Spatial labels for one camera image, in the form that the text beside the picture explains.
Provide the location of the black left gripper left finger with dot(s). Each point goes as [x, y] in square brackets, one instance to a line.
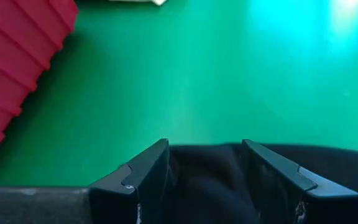
[126, 193]

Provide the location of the black garment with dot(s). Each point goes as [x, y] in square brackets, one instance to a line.
[207, 186]

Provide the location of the red ribbed plastic bin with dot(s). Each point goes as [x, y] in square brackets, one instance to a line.
[11, 62]

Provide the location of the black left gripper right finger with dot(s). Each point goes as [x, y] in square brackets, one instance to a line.
[291, 193]

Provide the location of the beige garment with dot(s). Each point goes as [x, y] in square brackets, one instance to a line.
[154, 2]

